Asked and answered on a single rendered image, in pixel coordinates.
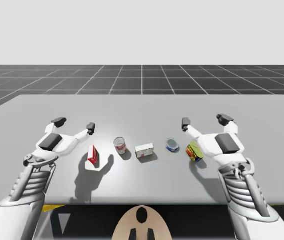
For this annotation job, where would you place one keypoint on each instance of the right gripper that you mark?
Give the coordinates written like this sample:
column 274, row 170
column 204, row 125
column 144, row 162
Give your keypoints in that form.
column 219, row 146

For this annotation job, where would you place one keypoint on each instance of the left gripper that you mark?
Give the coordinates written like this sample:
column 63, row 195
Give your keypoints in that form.
column 54, row 146

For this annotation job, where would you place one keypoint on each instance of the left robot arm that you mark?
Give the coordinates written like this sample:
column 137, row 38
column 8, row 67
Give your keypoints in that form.
column 24, row 190

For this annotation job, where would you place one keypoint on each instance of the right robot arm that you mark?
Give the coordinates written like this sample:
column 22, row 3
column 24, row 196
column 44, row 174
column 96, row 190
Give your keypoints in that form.
column 249, row 197

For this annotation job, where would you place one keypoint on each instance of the green and blue rectangular can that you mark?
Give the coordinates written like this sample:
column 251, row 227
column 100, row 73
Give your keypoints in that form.
column 194, row 152

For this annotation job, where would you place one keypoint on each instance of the blue flat can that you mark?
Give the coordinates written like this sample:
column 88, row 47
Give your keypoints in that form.
column 172, row 145

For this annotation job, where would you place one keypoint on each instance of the red and white can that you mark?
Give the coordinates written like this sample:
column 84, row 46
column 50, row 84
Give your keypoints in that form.
column 120, row 145

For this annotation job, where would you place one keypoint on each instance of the red and white carton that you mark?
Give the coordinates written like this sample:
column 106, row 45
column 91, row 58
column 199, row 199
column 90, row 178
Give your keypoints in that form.
column 144, row 150

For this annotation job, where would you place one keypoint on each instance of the tan robot part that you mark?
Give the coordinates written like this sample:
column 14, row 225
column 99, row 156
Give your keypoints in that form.
column 141, row 225

